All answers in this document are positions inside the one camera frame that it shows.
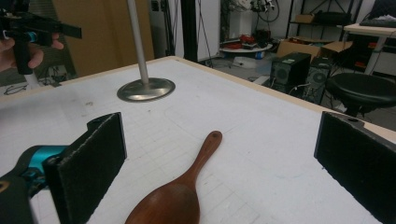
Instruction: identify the brown board panel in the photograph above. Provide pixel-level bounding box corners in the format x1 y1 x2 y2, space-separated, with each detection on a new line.
50 0 156 78

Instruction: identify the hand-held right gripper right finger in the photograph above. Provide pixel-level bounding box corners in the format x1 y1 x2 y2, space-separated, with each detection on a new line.
313 111 396 224

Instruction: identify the metal stand with round base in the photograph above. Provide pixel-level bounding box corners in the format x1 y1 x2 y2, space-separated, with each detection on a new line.
116 0 177 103

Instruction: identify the round white low table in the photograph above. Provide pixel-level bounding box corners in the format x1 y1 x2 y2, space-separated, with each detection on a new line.
219 42 274 54

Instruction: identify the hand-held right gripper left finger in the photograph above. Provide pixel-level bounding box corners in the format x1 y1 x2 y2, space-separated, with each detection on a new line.
43 111 128 224

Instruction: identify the black metal shelf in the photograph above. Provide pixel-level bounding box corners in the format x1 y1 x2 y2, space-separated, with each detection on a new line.
285 0 364 40

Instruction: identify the small cardboard box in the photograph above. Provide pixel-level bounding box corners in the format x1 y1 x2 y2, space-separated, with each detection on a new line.
320 40 353 58

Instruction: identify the black round stool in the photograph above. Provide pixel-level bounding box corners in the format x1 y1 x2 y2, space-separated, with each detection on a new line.
325 73 396 118

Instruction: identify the white gridded mat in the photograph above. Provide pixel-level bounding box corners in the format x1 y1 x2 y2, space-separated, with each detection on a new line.
0 59 384 224

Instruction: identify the black computer tower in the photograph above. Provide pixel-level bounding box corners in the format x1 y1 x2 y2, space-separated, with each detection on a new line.
269 51 312 94
303 57 332 105

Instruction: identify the large cardboard box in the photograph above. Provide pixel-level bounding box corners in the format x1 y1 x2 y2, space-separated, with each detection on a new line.
276 36 323 60

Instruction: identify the brown wooden rice spoon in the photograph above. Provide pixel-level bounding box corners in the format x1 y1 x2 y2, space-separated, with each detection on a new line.
124 130 223 224

